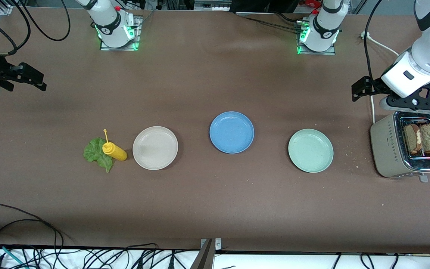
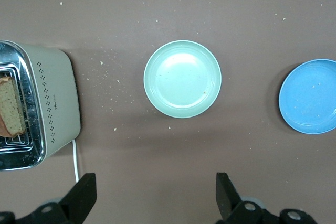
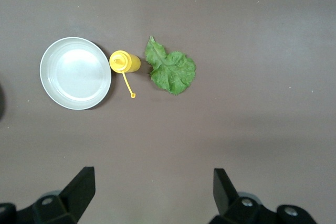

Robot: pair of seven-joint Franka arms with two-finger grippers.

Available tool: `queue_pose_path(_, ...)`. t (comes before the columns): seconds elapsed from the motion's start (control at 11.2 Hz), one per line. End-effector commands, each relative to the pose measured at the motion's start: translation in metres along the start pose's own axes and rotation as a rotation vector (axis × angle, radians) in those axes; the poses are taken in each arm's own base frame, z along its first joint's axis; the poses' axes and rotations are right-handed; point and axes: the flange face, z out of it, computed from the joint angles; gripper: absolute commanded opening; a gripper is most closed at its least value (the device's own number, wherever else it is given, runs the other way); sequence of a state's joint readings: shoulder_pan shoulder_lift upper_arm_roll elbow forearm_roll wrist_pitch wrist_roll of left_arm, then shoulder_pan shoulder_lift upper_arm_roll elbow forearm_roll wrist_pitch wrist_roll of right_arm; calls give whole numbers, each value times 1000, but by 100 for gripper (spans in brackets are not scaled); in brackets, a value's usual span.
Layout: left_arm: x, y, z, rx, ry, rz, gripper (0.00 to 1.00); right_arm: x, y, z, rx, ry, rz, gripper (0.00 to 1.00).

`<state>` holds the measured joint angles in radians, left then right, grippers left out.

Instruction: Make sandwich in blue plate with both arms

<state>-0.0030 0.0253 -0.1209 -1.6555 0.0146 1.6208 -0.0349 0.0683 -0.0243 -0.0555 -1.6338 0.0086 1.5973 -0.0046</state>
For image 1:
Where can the blue plate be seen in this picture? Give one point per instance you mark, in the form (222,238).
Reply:
(231,132)

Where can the pale green plate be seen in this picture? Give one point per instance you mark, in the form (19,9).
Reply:
(311,150)

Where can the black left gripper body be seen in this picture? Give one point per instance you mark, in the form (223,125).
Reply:
(374,86)

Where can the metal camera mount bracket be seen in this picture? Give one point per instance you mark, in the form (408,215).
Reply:
(205,257)

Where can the beige plate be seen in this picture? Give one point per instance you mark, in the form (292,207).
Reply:
(155,148)

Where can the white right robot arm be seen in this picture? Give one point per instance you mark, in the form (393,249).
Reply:
(106,18)

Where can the yellow mustard squeeze bottle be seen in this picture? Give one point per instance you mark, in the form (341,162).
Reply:
(116,151)

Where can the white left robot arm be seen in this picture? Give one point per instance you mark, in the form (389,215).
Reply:
(427,56)

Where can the red package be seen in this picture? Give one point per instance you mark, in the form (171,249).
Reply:
(312,3)

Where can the white board strip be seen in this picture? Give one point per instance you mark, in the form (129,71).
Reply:
(274,262)

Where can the green lettuce leaf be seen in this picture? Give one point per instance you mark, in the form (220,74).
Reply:
(93,151)

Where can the beige and chrome toaster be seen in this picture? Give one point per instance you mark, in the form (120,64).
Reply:
(386,149)

